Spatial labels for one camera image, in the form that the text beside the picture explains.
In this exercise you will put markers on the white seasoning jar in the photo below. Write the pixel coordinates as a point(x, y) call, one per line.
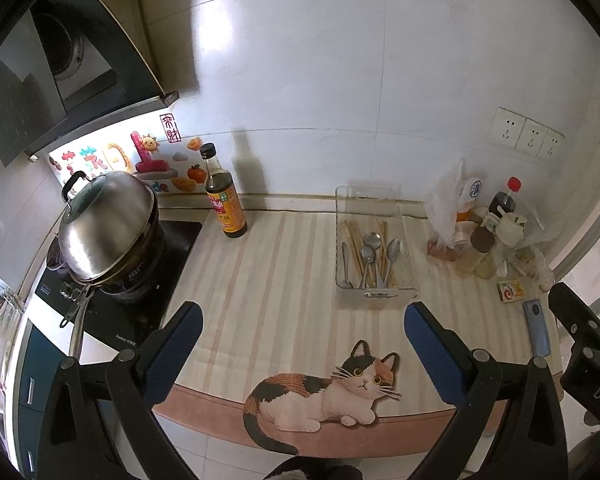
point(510, 227)

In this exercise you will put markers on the grey-blue smartphone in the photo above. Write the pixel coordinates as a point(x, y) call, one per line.
point(537, 327)

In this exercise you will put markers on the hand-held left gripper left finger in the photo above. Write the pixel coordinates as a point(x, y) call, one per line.
point(175, 355)

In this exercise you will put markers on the black range hood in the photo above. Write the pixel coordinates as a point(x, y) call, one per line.
point(80, 85)

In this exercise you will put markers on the striped cat print table mat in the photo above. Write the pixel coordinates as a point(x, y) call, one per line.
point(280, 285)

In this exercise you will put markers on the white plastic bag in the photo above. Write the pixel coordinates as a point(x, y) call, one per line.
point(447, 200)

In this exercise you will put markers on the white wall socket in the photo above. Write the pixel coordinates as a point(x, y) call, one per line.
point(552, 144)
point(533, 136)
point(507, 127)

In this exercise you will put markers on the red capped cola bottle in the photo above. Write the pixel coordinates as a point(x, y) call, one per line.
point(504, 200)

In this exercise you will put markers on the soy sauce bottle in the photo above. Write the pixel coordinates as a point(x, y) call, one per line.
point(225, 205)

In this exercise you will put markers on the teal kitchen cabinet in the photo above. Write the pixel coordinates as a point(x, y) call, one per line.
point(35, 390)

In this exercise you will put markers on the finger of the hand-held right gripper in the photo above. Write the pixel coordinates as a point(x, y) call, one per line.
point(575, 312)

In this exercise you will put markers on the colourful wall sticker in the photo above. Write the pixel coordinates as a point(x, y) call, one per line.
point(125, 160)

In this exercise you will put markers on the brown capped oil bottle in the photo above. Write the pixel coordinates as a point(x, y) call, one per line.
point(475, 255)

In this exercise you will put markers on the clear plastic tray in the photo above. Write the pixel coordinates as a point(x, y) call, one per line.
point(375, 205)

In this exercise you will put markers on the clear plastic bag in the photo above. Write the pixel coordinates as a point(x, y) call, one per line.
point(530, 240)

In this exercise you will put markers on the domed steel pot lid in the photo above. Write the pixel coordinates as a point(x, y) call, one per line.
point(107, 230)

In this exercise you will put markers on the pink packet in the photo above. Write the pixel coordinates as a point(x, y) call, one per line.
point(442, 251)

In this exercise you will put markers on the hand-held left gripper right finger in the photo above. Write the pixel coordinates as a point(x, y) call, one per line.
point(430, 355)

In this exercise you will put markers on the small red yellow box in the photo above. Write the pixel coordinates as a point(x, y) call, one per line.
point(511, 291)

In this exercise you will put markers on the black gas cooktop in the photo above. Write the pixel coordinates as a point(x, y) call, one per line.
point(175, 250)

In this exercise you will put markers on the large metal spoon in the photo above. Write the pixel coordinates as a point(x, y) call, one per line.
point(394, 251)

